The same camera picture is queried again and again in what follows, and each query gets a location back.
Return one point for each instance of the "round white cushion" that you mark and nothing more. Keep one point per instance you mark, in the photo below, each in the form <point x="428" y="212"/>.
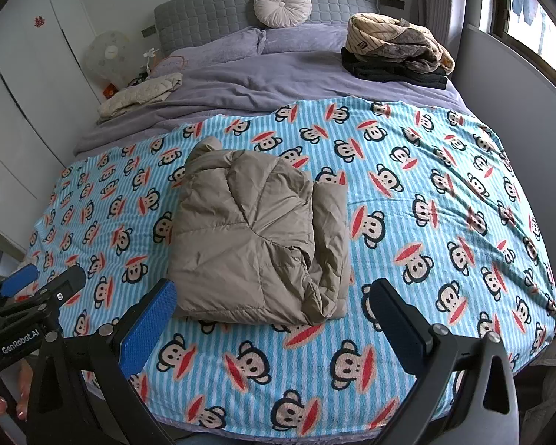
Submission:
<point x="282" y="5"/>

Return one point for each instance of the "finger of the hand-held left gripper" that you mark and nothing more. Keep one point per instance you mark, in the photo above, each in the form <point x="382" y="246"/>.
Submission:
<point x="18" y="279"/>
<point x="62" y="285"/>

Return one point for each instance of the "grey quilted headboard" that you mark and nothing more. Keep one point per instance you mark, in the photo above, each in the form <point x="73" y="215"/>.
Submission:
<point x="204" y="14"/>

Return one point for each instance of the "person's left hand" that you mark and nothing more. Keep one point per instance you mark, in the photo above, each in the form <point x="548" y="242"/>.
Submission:
<point x="23" y="394"/>

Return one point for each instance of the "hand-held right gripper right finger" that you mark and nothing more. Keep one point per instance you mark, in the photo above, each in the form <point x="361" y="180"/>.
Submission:
<point x="398" y="324"/>

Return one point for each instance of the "purple pillow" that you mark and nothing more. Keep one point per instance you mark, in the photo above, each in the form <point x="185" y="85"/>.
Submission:
<point x="306" y="39"/>

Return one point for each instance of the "white wardrobe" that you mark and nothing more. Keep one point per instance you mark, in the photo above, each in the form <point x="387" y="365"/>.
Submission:
<point x="23" y="102"/>

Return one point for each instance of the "cream folded jacket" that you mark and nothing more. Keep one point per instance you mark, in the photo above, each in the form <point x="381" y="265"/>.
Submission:
<point x="139" y="92"/>

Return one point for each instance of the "white artificial flower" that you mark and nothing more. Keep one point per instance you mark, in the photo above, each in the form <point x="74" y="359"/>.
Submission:
<point x="151" y="54"/>

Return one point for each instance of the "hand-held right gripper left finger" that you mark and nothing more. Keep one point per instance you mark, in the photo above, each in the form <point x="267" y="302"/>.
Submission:
<point x="154" y="322"/>

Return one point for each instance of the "window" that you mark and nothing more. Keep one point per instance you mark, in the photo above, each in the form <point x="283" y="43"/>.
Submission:
<point x="537" y="14"/>

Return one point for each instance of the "blue monkey print blanket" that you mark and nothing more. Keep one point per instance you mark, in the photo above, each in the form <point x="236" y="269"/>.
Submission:
<point x="421" y="194"/>

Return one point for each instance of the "white electric fan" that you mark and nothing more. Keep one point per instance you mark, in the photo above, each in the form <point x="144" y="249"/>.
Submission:
<point x="106" y="55"/>

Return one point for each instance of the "grey puffer jacket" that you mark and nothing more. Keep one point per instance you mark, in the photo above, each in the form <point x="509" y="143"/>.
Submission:
<point x="250" y="231"/>

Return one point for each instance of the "purple duvet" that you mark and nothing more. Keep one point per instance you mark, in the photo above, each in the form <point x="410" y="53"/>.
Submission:
<point x="268" y="79"/>

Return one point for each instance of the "beige striped folded garment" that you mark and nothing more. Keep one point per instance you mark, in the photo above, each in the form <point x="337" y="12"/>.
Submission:
<point x="394" y="37"/>

